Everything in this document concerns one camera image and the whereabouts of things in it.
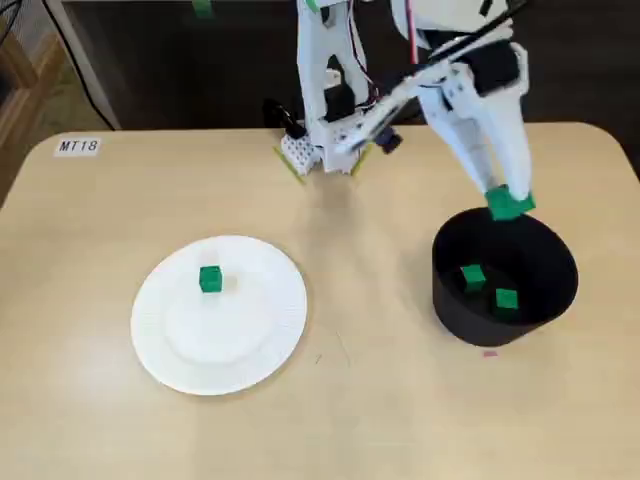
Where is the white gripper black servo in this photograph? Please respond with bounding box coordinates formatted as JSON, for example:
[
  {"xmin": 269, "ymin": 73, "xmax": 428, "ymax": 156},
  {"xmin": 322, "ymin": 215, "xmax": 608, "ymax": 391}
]
[{"xmin": 414, "ymin": 29, "xmax": 534, "ymax": 202}]

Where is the green block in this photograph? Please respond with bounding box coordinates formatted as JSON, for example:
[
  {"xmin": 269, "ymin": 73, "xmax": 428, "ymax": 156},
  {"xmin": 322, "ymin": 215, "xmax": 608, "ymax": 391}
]
[
  {"xmin": 493, "ymin": 287, "xmax": 520, "ymax": 321},
  {"xmin": 459, "ymin": 264, "xmax": 487, "ymax": 293},
  {"xmin": 484, "ymin": 183, "xmax": 537, "ymax": 222},
  {"xmin": 198, "ymin": 264, "xmax": 224, "ymax": 294}
]

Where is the black pot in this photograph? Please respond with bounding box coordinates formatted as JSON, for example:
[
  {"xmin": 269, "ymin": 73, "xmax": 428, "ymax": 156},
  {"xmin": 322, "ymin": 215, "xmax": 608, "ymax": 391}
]
[{"xmin": 430, "ymin": 207, "xmax": 580, "ymax": 348}]

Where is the white paper plate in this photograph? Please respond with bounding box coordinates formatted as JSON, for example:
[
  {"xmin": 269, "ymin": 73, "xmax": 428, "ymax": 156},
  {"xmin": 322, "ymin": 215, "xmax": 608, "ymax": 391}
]
[{"xmin": 129, "ymin": 234, "xmax": 309, "ymax": 397}]

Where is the black table clamp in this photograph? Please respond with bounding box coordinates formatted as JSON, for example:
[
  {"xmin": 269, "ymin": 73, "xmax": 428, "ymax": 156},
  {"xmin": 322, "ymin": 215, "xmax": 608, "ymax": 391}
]
[{"xmin": 263, "ymin": 98, "xmax": 307, "ymax": 141}]

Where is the white MT18 label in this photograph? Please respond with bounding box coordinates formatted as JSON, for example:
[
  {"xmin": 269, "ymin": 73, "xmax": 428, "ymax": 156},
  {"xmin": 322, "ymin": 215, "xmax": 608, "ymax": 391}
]
[{"xmin": 53, "ymin": 137, "xmax": 104, "ymax": 158}]

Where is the wooden shelf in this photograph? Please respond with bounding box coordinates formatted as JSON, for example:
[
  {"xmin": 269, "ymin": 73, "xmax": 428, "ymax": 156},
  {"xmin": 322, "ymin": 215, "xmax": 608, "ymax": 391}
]
[{"xmin": 0, "ymin": 19, "xmax": 66, "ymax": 151}]

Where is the black camera cable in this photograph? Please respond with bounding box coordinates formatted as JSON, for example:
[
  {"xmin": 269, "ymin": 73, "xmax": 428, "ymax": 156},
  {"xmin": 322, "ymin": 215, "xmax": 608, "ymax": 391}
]
[{"xmin": 424, "ymin": 0, "xmax": 529, "ymax": 64}]

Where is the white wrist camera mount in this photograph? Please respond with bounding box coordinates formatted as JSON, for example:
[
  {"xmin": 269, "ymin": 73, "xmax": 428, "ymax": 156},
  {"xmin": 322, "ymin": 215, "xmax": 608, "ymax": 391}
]
[{"xmin": 332, "ymin": 74, "xmax": 426, "ymax": 156}]

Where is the red white servo wire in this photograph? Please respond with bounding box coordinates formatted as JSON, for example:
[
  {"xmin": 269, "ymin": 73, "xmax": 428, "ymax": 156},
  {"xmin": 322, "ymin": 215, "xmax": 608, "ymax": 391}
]
[{"xmin": 404, "ymin": 0, "xmax": 421, "ymax": 64}]

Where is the green base plate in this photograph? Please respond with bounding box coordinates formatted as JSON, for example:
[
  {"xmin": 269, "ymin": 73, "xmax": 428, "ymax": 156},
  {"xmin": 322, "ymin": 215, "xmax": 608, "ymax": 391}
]
[{"xmin": 272, "ymin": 143, "xmax": 375, "ymax": 187}]

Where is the white metal frame leg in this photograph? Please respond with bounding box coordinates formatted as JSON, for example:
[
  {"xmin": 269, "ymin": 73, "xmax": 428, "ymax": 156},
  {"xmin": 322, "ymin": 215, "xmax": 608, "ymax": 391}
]
[{"xmin": 44, "ymin": 0, "xmax": 125, "ymax": 132}]

